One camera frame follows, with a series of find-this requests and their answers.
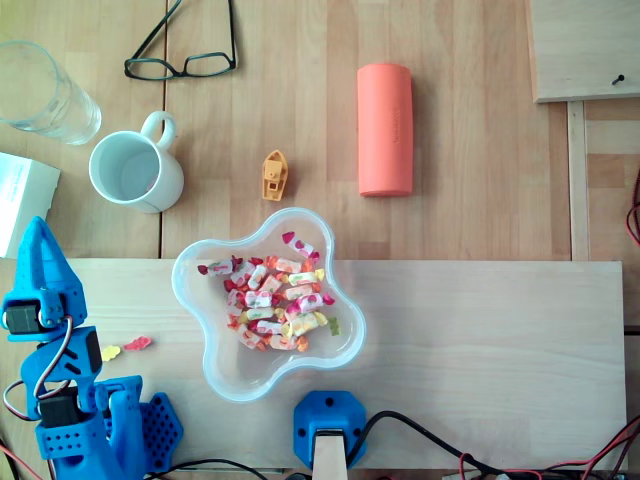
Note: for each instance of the green gummy candy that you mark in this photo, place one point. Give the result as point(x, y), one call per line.
point(333, 327)

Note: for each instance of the white ceramic mug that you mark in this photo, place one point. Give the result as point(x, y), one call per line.
point(170, 185)

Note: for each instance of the yellow gummy candy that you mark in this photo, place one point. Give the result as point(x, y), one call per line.
point(110, 353)

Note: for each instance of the red gummy candy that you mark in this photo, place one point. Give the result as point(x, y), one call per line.
point(137, 344)

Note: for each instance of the black screw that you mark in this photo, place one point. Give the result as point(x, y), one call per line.
point(619, 79)

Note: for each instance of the narrow wooden strip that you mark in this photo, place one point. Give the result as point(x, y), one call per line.
point(578, 180)

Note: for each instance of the black-rimmed eyeglasses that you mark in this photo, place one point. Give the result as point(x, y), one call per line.
point(147, 69)

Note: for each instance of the clear tall drinking glass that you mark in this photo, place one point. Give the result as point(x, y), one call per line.
point(55, 105)

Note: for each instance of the translucent Haribo candy tub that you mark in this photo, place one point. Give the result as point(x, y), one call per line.
point(250, 375)

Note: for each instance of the white cardboard box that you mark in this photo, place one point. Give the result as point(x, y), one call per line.
point(25, 195)

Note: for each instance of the coral glasses case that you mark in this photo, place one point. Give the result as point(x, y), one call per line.
point(385, 130)

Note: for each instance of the blue post mount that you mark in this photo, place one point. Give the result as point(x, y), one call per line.
point(330, 407)

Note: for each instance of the blue perforated robot base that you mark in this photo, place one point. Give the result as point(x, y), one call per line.
point(161, 435)

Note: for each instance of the wooden camera post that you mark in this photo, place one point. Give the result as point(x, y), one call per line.
point(330, 460)

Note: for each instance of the pink wrapped candy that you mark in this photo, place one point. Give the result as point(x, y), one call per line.
point(301, 246)
point(307, 301)

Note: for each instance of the orange wrapped candy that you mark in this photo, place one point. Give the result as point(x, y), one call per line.
point(270, 284)
point(287, 265)
point(300, 291)
point(246, 336)
point(282, 342)

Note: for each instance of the pale wooden panel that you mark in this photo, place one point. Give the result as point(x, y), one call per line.
point(580, 45)

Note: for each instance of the blue 3D-printed robot arm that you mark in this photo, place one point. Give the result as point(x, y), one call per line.
point(115, 430)

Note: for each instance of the light wooden base board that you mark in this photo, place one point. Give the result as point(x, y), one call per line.
point(475, 350)

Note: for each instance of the orange toy boat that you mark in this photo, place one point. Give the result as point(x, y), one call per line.
point(274, 182)

